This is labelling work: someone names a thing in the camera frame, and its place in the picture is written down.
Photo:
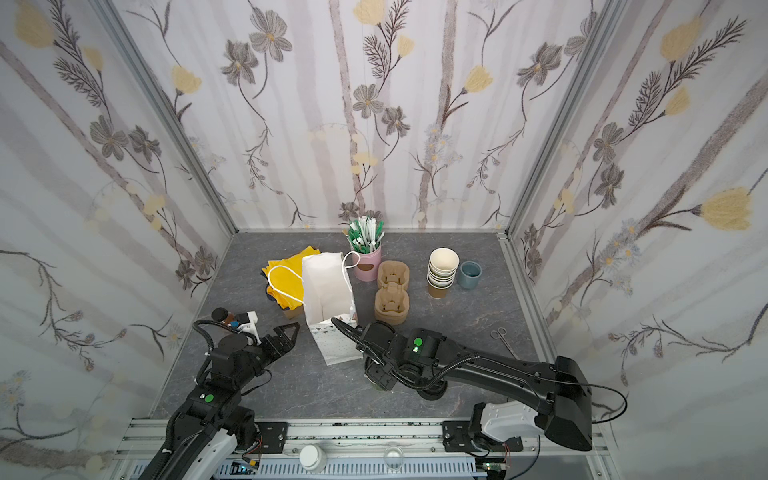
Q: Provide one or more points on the white perforated cable tray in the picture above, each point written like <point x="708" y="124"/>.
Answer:
<point x="352" y="468"/>

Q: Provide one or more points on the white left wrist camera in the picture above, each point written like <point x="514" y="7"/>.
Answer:
<point x="247" y="323"/>

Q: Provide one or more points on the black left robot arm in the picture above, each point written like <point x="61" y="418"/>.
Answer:
<point x="211" y="424"/>

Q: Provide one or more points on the clear glass cup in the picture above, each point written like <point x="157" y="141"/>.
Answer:
<point x="394" y="458"/>

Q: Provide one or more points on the small metal scissors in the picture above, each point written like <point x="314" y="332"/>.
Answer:
<point x="500" y="334"/>

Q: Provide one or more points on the white round knob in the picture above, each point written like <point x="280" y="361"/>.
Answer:
<point x="313" y="458"/>

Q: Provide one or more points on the pink cup with straws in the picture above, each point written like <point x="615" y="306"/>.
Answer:
<point x="364" y="236"/>

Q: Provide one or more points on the brown pulp carrier stack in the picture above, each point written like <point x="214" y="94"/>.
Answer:
<point x="392" y="304"/>

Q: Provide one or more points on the yellow paper napkin stack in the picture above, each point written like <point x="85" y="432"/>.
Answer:
<point x="285" y="285"/>

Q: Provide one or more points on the white paper takeout bag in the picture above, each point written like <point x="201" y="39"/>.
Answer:
<point x="328" y="293"/>

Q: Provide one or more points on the stack of paper cups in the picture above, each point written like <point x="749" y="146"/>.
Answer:
<point x="441" y="271"/>

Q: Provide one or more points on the brown pulp cup carrier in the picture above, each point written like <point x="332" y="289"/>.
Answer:
<point x="393" y="272"/>

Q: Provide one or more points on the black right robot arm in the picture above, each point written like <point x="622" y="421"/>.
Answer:
<point x="557" y="392"/>

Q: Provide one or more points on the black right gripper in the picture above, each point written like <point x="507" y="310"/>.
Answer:
<point x="372" y="344"/>

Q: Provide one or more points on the teal ceramic cup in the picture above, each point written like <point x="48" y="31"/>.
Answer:
<point x="469" y="274"/>

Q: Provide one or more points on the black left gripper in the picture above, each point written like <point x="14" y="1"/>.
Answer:
<point x="267" y="346"/>

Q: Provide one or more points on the brown bottle black cap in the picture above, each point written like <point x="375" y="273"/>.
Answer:
<point x="225" y="317"/>

